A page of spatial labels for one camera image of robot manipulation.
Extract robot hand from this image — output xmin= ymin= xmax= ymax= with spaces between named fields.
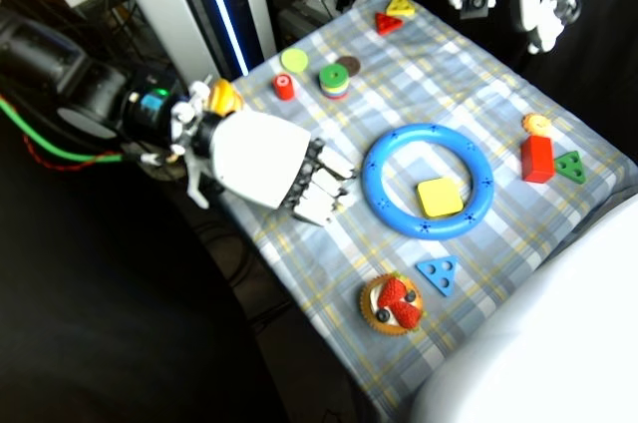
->
xmin=206 ymin=107 xmax=359 ymax=228
xmin=500 ymin=0 xmax=583 ymax=56

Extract yellow square block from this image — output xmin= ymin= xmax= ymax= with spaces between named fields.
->
xmin=416 ymin=177 xmax=465 ymax=219

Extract orange toy cupcake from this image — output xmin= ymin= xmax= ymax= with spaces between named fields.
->
xmin=206 ymin=77 xmax=245 ymax=118

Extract red cylinder block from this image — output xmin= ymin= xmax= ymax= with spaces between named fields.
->
xmin=271 ymin=72 xmax=296 ymax=102

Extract tan toy biscuit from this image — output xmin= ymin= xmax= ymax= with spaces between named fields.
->
xmin=521 ymin=112 xmax=553 ymax=137

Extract yellow triangle block with holes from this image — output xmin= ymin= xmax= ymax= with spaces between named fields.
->
xmin=385 ymin=0 xmax=418 ymax=19

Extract red rectangular block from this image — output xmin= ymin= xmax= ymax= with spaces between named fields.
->
xmin=520 ymin=135 xmax=556 ymax=185

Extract red triangle block with holes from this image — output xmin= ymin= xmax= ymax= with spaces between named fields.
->
xmin=374 ymin=11 xmax=405 ymax=37

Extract green triangle block with holes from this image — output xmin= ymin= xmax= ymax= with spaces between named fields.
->
xmin=552 ymin=150 xmax=588 ymax=186

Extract strawberry toy cupcake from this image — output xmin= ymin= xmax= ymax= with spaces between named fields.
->
xmin=359 ymin=271 xmax=426 ymax=337

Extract blue triangle block with holes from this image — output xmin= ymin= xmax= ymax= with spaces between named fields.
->
xmin=415 ymin=254 xmax=460 ymax=298

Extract green sandwich cookie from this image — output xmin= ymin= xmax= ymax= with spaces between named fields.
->
xmin=279 ymin=47 xmax=310 ymax=75

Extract chocolate sandwich cookie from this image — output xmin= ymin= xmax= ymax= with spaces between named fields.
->
xmin=334 ymin=55 xmax=362 ymax=79

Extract blue plaid cloth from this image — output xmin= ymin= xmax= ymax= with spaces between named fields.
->
xmin=216 ymin=0 xmax=638 ymax=422

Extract grey power strip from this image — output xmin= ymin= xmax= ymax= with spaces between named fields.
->
xmin=276 ymin=0 xmax=350 ymax=41

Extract white column with blue light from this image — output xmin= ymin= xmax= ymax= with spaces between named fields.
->
xmin=103 ymin=0 xmax=278 ymax=81

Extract white robot body shell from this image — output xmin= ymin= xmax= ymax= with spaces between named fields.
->
xmin=408 ymin=187 xmax=638 ymax=423

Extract rainbow discs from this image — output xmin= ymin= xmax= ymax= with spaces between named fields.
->
xmin=318 ymin=63 xmax=350 ymax=101

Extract blue plastic ring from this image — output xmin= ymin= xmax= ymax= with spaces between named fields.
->
xmin=361 ymin=122 xmax=495 ymax=241

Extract red cable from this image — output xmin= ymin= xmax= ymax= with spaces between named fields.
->
xmin=22 ymin=135 xmax=124 ymax=173

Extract green cable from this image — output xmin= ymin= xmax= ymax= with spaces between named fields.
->
xmin=0 ymin=97 xmax=124 ymax=165

